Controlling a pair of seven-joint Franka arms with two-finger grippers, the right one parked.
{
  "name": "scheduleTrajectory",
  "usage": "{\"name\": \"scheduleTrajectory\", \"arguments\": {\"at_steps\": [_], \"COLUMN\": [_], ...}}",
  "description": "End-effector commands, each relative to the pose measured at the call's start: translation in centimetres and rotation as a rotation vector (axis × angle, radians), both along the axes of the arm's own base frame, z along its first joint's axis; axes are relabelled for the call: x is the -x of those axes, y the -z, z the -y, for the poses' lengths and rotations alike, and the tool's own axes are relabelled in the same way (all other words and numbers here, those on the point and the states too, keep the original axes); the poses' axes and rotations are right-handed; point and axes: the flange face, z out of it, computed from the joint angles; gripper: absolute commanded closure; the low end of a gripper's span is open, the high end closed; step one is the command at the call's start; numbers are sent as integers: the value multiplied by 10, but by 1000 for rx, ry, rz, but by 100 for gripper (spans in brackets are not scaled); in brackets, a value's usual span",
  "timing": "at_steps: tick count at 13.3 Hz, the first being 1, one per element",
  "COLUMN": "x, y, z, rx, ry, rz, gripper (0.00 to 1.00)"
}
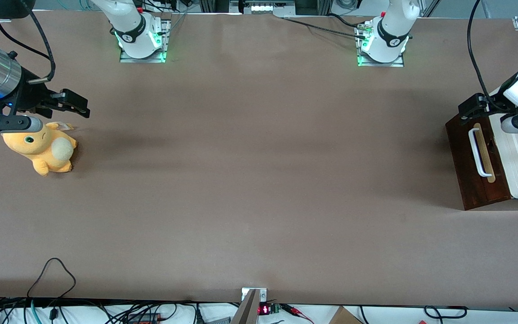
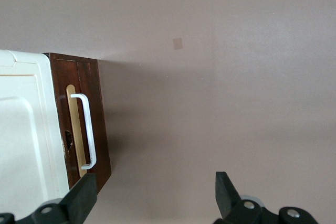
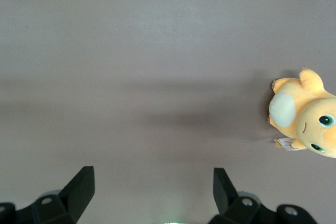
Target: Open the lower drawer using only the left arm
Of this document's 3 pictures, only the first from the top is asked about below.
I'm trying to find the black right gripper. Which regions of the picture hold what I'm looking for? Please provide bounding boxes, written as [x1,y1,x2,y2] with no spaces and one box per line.
[0,67,91,119]

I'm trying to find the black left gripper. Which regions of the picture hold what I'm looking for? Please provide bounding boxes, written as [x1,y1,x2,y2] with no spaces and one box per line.
[459,88,518,126]

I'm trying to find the yellow plush toy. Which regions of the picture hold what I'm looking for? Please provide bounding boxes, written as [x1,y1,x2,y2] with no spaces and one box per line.
[2,121,78,176]

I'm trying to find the white power strip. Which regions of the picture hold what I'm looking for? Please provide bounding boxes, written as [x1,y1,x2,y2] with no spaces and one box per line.
[243,0,295,14]

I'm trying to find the brown cardboard box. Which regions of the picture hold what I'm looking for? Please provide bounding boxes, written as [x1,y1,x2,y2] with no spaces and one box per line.
[329,306,364,324]

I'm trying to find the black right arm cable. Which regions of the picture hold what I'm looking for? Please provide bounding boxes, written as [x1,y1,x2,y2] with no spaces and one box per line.
[0,9,56,85]

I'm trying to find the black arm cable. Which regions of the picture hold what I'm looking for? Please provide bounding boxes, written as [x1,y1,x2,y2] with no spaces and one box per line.
[467,0,499,111]
[0,9,56,85]

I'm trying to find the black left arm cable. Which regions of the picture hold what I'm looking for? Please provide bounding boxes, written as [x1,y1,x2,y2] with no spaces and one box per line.
[467,0,499,111]

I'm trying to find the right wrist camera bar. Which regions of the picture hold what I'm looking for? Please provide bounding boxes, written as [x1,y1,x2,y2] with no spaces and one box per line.
[0,115,44,134]

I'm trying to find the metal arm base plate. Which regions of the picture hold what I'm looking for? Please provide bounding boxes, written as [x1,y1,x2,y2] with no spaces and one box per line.
[356,22,405,68]
[120,19,171,63]

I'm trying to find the black looped cable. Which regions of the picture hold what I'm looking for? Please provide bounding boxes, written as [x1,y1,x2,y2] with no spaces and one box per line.
[27,257,76,300]

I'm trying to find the thick black table cable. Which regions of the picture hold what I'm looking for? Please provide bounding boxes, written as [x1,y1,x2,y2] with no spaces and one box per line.
[327,13,364,29]

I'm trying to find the thin black table cable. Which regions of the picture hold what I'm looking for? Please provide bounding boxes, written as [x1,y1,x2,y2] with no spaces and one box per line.
[273,16,367,39]

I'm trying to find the black flat loop cable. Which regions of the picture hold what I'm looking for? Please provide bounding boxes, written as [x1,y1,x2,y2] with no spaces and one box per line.
[424,306,468,319]

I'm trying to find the small metal bracket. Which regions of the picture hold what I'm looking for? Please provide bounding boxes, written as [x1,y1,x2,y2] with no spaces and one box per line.
[241,288,268,303]

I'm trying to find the grey camera mount bar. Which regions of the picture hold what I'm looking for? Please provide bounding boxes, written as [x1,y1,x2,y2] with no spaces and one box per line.
[231,289,260,324]

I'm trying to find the red clip lead wires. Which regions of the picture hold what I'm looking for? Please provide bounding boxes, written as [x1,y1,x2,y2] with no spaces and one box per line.
[281,304,314,324]

